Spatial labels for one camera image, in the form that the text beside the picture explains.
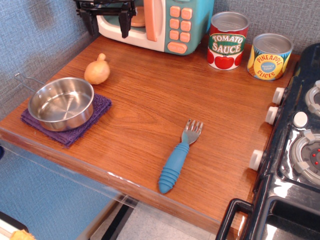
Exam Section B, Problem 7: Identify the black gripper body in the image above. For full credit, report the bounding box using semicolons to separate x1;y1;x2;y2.
74;0;136;17

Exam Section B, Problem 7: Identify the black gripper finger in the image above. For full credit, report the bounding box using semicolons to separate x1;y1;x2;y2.
118;11;132;39
81;10;99;36

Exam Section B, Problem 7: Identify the orange toy chicken drumstick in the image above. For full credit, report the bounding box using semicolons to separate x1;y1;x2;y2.
84;53;111;85

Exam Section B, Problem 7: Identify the teal toy microwave oven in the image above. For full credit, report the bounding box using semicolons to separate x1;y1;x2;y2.
96;0;214;56

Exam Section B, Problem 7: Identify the purple folded cloth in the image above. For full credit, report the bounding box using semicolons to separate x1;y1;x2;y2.
20;93;113;148

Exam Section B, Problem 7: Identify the stainless steel pot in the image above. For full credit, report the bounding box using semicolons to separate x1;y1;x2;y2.
14;73;95;132

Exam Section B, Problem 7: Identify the tomato sauce can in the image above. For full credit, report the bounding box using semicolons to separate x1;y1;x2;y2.
207;11;250;70

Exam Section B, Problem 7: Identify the pineapple slices can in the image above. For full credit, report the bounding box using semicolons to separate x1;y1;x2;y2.
247;33;294;81

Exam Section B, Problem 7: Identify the white stove knob rear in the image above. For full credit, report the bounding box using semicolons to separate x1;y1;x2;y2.
272;87;286;105

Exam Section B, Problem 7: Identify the white stove knob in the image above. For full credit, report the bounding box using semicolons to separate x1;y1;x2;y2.
265;106;279;125
249;149;264;171
272;87;286;105

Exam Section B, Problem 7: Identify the white stove knob middle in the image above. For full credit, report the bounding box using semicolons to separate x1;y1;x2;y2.
265;106;279;125

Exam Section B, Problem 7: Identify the white stove knob front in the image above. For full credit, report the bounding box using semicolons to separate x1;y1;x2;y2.
249;149;264;171

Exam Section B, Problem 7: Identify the orange object bottom left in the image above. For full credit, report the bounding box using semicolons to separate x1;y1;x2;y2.
10;229;35;240

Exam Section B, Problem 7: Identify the black toy stove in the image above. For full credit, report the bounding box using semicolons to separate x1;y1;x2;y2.
216;43;320;240

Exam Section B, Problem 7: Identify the blue handled fork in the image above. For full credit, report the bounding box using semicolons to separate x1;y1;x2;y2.
158;119;204;194

